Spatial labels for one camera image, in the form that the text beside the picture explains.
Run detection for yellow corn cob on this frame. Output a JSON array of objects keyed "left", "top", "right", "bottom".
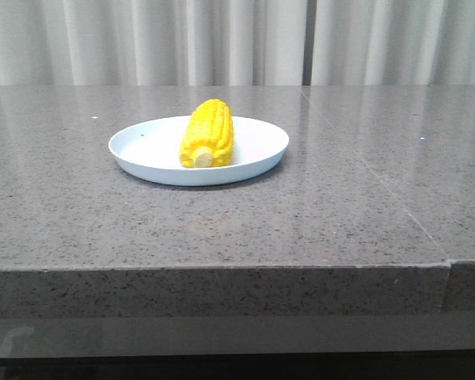
[{"left": 179, "top": 99, "right": 234, "bottom": 169}]

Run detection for light blue round plate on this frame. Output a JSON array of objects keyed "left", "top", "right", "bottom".
[{"left": 108, "top": 116, "right": 289, "bottom": 186}]

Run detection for white pleated curtain left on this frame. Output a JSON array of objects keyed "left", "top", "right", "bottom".
[{"left": 0, "top": 1, "right": 309, "bottom": 86}]

